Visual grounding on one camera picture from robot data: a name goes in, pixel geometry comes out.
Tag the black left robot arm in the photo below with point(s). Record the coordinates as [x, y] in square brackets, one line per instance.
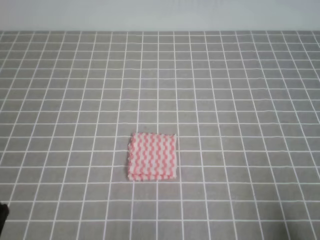
[4, 212]

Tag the pink white wavy towel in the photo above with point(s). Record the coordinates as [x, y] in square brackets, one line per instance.
[152, 157]

